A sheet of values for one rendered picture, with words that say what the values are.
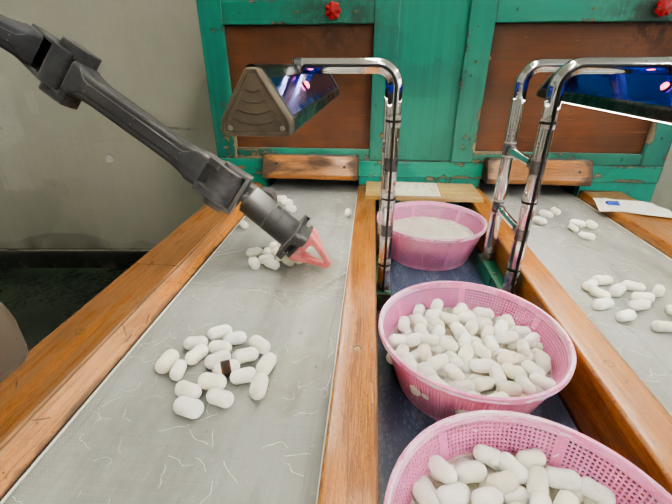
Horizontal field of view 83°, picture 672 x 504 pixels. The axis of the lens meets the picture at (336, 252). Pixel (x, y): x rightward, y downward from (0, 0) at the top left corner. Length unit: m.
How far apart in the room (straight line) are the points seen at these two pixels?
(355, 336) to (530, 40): 0.98
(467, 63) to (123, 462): 1.15
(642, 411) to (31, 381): 0.71
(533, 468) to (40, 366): 0.59
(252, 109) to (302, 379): 0.34
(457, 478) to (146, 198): 2.17
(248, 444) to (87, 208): 2.23
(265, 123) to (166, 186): 1.91
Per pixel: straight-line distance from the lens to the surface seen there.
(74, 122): 2.46
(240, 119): 0.45
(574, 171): 1.33
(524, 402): 0.51
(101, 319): 0.69
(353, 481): 0.41
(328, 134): 1.24
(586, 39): 1.34
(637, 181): 1.48
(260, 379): 0.51
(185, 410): 0.50
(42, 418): 0.57
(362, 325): 0.58
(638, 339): 0.74
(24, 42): 0.97
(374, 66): 0.63
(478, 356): 0.61
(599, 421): 0.60
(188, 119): 2.19
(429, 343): 0.60
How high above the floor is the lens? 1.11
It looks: 26 degrees down
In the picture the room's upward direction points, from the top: straight up
